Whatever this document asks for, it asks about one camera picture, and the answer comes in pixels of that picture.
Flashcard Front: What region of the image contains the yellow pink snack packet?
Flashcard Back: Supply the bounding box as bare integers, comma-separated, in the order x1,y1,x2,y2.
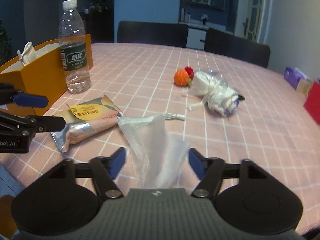
51,95,124,153

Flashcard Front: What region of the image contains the white mesh drawstring pouch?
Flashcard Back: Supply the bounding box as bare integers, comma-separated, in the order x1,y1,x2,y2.
118,113,189,189

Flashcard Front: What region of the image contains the orange cardboard box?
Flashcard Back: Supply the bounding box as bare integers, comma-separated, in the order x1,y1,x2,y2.
0,34,94,117

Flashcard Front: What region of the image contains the white cloth in box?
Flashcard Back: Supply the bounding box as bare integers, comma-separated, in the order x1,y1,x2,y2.
17,41,38,66

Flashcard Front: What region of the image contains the pink checked tablecloth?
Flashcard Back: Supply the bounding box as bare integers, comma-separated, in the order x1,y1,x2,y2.
0,42,320,235

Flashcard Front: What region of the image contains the white ribbon-tied wrapped bundle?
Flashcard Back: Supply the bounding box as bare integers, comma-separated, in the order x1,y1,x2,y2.
187,71,245,117

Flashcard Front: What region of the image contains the clear plastic water bottle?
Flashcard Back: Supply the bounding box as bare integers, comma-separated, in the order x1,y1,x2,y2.
58,0,91,94

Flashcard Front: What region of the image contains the orange crochet ball toy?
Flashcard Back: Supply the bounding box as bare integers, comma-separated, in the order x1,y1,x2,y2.
174,66,194,87

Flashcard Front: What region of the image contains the red container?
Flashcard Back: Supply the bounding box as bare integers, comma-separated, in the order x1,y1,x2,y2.
304,81,320,125

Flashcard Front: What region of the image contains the purple tissue pack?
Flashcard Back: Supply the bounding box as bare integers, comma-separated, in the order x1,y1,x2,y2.
283,67,312,96

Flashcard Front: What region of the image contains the right black chair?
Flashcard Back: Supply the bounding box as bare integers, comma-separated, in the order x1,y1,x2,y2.
204,28,271,68

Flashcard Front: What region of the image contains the black chair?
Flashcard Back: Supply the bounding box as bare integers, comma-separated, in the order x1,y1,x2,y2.
117,21,189,48
204,28,271,68

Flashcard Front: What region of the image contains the white cabinet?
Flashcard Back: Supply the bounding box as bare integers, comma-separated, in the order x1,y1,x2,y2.
179,22,233,50

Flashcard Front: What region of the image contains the left black chair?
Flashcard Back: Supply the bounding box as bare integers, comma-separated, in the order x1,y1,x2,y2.
117,21,189,48

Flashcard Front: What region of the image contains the white glass-panel door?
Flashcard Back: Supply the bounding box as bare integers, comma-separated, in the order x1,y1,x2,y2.
242,0,265,42

